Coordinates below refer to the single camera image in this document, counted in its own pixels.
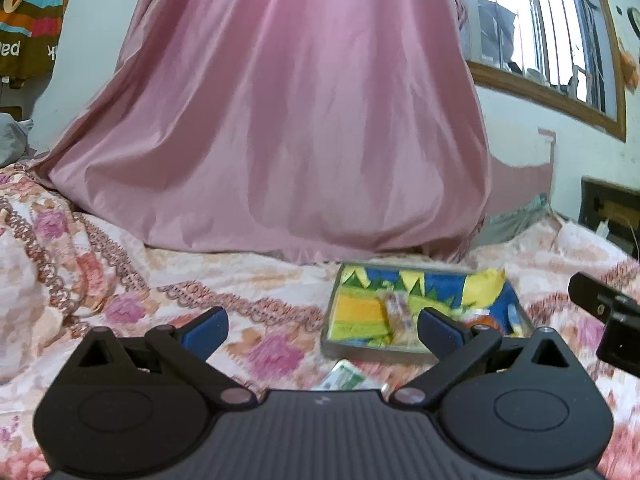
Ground clear biscuit packet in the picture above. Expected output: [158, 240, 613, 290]
[378, 290, 420, 348]

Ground grey tray with colourful lining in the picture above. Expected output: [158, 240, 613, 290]
[320, 262, 533, 364]

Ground green white snack packet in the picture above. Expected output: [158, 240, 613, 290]
[314, 360, 388, 393]

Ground dark wooden headboard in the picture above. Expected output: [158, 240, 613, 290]
[578, 177, 639, 259]

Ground floral pink bedsheet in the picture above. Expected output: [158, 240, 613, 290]
[1, 165, 639, 479]

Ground grey cloth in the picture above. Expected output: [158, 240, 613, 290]
[471, 194, 552, 248]

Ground pink satin curtain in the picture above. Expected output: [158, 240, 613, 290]
[32, 0, 491, 263]

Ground colourful hanging bag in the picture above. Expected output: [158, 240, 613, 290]
[1, 0, 70, 89]

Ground wooden window frame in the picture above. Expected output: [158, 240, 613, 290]
[462, 0, 627, 141]

